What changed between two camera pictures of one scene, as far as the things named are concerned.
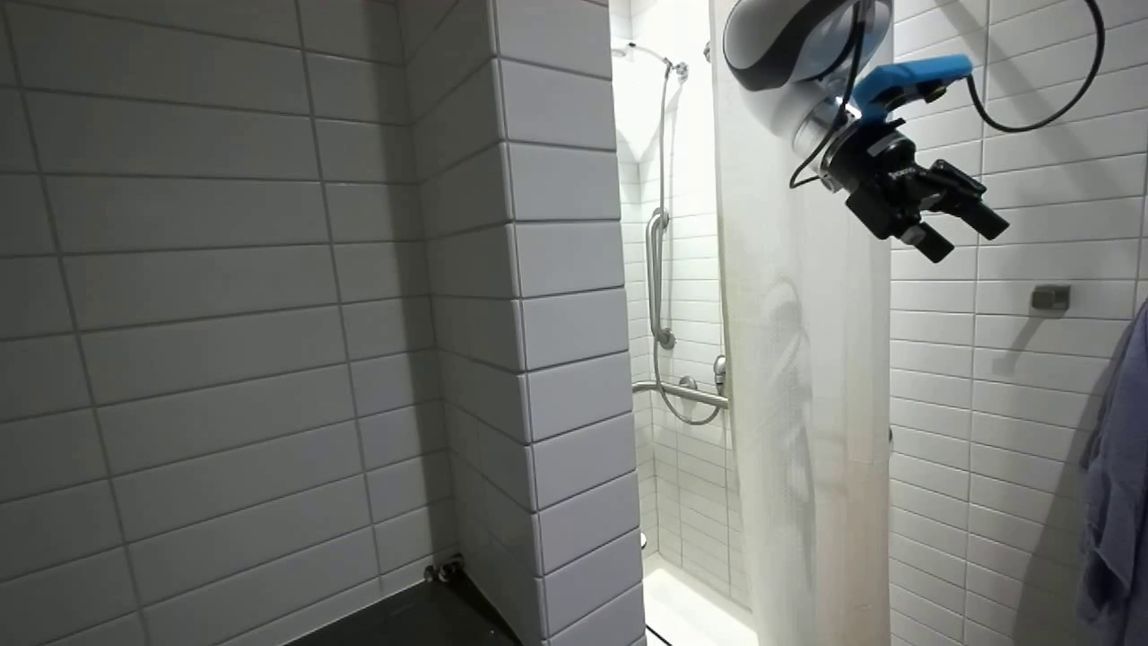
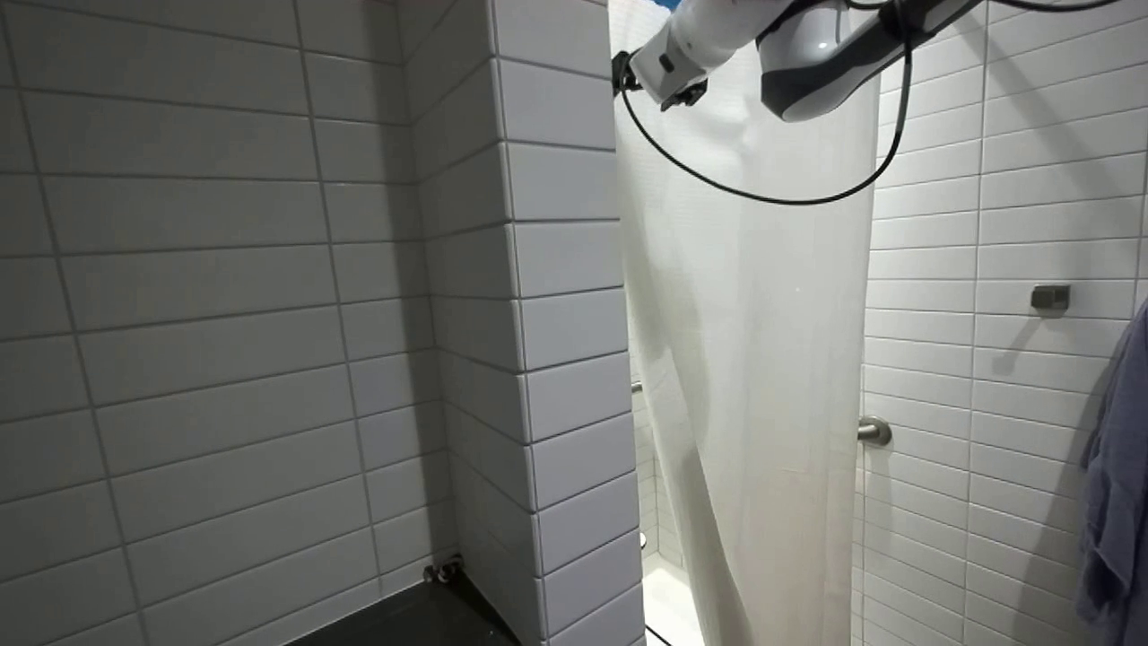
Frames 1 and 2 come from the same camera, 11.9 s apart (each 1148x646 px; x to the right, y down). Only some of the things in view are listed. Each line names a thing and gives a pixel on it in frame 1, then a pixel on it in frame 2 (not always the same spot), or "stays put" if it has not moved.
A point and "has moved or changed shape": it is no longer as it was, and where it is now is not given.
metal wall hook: [1054, 300] stays put
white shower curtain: [809, 378] has moved or changed shape
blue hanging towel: [1115, 491] stays put
